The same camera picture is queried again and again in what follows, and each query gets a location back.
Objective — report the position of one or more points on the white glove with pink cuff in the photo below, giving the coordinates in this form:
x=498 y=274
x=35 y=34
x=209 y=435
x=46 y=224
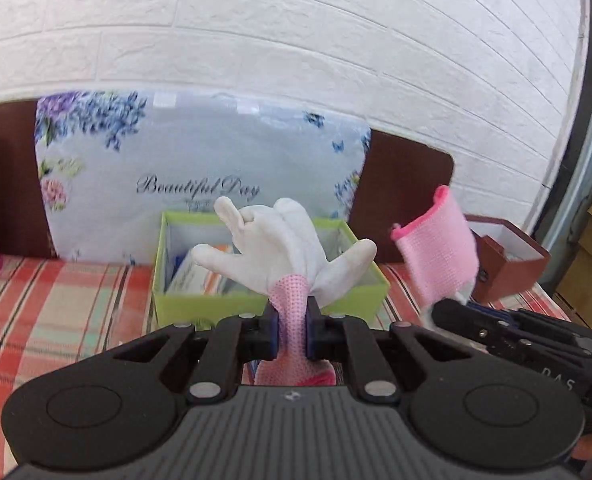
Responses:
x=438 y=245
x=276 y=245

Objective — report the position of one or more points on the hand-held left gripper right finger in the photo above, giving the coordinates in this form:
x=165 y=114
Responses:
x=326 y=337

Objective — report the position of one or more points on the green cardboard box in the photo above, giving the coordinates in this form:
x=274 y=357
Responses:
x=346 y=295

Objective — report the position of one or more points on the orange and blue medicine box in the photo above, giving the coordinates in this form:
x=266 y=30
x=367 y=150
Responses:
x=198 y=272

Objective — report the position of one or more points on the grey door frame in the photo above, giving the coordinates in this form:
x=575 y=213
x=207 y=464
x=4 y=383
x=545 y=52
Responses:
x=583 y=110

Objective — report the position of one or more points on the floral bedding package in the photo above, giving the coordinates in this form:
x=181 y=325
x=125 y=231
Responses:
x=176 y=170

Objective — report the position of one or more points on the plaid bed sheet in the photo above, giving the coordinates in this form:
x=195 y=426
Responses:
x=61 y=310

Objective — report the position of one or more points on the brown cardboard box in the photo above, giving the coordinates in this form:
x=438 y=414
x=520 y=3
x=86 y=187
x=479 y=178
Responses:
x=510 y=265

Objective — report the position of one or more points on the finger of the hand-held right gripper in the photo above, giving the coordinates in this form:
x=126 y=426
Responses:
x=463 y=322
x=490 y=312

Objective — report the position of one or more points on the brown wooden headboard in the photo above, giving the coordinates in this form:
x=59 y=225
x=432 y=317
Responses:
x=405 y=180

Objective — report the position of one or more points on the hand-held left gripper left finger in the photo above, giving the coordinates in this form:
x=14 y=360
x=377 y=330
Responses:
x=256 y=337

